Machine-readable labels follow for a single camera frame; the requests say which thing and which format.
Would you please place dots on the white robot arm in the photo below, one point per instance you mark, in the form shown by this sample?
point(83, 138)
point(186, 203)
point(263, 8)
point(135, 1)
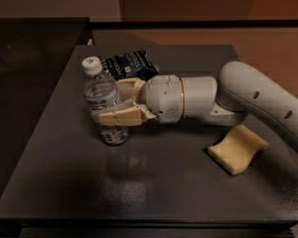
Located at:
point(238, 90)

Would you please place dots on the yellow curved sponge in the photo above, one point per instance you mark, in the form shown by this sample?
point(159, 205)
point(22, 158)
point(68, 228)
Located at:
point(237, 149)

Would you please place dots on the blue snack bag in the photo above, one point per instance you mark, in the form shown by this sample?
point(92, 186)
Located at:
point(133, 64)

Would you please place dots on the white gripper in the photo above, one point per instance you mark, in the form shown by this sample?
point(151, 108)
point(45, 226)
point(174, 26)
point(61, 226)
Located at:
point(163, 97)

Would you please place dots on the clear plastic water bottle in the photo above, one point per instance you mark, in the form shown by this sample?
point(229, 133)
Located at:
point(100, 92)

